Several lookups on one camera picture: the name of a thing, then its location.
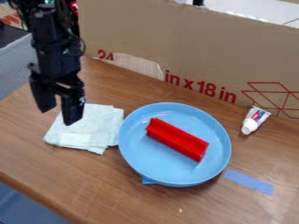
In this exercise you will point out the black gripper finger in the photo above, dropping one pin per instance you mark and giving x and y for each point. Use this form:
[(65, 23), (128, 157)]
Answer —
[(73, 108), (43, 95)]

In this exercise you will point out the cardboard box wall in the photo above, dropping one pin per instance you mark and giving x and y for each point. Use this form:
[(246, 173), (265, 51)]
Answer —
[(233, 58)]

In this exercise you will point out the light blue folded cloth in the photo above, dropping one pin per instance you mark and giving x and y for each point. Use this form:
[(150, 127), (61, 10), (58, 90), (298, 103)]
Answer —
[(94, 133)]

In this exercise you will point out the blue plate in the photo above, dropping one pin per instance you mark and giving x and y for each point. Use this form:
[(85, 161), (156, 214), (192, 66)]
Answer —
[(156, 160)]

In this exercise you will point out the blue tape under plate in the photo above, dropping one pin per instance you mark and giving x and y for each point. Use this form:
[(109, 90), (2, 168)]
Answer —
[(148, 181)]

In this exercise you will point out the red plastic block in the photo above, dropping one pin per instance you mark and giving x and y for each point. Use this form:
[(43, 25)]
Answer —
[(184, 142)]

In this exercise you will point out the blue tape strip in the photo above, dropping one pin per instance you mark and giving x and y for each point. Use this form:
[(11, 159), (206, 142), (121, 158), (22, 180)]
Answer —
[(250, 182)]

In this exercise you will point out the white toothpaste tube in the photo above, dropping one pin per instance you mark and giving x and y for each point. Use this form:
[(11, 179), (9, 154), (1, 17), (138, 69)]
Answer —
[(256, 118)]

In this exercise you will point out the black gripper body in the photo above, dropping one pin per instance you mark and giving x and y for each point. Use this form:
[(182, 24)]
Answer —
[(55, 72)]

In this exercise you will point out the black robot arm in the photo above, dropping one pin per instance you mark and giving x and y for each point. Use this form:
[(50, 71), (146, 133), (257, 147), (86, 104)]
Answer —
[(37, 12)]

